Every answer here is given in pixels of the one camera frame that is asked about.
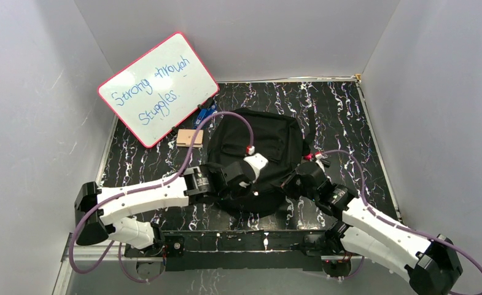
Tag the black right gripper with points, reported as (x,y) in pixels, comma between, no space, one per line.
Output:
(288,188)

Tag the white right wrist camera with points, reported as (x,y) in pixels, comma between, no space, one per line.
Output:
(321,161)

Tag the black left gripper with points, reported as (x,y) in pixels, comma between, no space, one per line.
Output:
(242,185)

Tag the pink capped black highlighter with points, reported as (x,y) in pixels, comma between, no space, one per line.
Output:
(310,158)

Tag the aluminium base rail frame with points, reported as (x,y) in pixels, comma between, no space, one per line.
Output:
(308,250)

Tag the small wooden block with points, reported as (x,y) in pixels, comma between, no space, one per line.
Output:
(184,138)

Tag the blue stapler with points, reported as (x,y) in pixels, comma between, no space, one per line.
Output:
(205,111)

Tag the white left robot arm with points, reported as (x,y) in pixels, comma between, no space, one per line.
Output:
(107,213)

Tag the black student backpack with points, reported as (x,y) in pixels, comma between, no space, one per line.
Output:
(274,143)

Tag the pink framed whiteboard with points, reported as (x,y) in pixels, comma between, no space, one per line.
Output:
(159,90)

